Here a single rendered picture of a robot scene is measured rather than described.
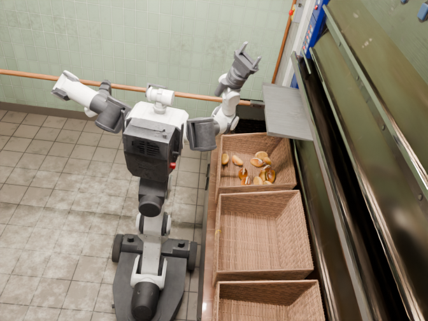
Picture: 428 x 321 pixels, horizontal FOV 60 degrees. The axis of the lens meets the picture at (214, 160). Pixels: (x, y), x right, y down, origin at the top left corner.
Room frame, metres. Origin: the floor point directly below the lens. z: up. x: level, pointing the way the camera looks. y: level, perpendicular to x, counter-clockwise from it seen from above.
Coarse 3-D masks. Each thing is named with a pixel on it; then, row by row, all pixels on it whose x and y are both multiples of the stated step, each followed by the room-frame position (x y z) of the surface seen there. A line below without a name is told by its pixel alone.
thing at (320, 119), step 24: (312, 72) 2.08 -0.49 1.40; (312, 96) 1.77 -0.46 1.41; (336, 144) 1.39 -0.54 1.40; (336, 168) 1.21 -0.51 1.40; (360, 192) 1.10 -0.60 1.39; (336, 216) 0.94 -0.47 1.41; (360, 216) 0.97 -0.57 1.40; (360, 240) 0.85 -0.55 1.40; (384, 264) 0.77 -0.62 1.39; (384, 288) 0.67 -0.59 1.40; (360, 312) 0.58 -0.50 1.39; (384, 312) 0.59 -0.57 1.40
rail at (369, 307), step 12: (300, 72) 1.97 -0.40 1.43; (312, 108) 1.61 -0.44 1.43; (312, 120) 1.51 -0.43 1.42; (324, 156) 1.24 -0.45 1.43; (336, 192) 1.03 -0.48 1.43; (336, 204) 0.98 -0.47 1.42; (348, 228) 0.87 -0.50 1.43; (348, 240) 0.81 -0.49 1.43; (360, 264) 0.72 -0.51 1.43; (360, 276) 0.68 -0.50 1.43; (360, 288) 0.64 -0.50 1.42; (372, 312) 0.57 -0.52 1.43
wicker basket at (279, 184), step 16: (224, 144) 2.19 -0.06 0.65; (240, 144) 2.20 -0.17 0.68; (256, 144) 2.20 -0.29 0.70; (272, 144) 2.21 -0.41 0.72; (288, 144) 2.08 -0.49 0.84; (272, 160) 2.13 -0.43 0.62; (288, 160) 1.94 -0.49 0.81; (224, 176) 1.91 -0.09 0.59; (288, 176) 1.80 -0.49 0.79; (224, 192) 1.66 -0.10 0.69; (240, 192) 1.66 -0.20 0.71
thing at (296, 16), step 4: (296, 4) 2.91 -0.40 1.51; (292, 8) 2.91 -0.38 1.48; (296, 8) 2.82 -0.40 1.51; (300, 8) 2.84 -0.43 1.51; (296, 12) 2.82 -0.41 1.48; (300, 12) 2.82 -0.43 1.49; (292, 16) 2.84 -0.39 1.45; (296, 16) 2.82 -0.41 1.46; (300, 16) 2.82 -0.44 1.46; (292, 20) 2.82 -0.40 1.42; (296, 20) 2.82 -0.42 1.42; (300, 20) 2.82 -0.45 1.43
